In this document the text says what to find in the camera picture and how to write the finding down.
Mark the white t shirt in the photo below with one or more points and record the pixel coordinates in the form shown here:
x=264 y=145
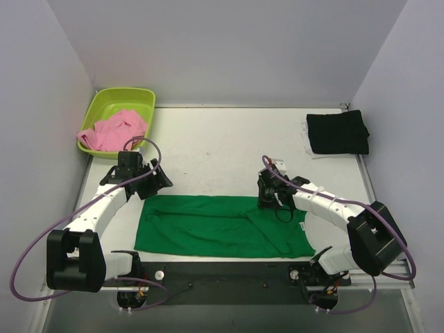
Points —
x=308 y=149

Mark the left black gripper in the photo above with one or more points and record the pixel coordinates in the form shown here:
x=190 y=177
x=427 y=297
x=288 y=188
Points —
x=152 y=178

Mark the aluminium frame rail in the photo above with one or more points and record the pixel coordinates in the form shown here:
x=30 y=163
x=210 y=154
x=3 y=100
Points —
x=401 y=268

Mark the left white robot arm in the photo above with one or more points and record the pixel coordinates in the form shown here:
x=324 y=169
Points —
x=75 y=258

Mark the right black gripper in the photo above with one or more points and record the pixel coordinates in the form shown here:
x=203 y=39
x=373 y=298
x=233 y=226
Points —
x=265 y=193

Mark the black t shirt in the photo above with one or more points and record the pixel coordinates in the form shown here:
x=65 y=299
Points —
x=335 y=134

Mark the green t shirt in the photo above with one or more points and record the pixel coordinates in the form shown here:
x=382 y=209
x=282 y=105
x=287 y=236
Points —
x=220 y=226

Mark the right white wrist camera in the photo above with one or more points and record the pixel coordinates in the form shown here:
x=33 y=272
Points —
x=280 y=166

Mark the green plastic basin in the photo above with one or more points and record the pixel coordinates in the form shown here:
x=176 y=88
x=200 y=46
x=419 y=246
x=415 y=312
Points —
x=110 y=101

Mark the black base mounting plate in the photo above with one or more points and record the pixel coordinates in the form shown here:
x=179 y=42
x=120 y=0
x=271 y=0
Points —
x=230 y=283

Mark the pink t shirt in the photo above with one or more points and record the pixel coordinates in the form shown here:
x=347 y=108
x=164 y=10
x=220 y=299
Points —
x=110 y=135

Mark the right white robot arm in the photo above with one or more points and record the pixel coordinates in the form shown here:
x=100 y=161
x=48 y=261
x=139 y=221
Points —
x=374 y=238

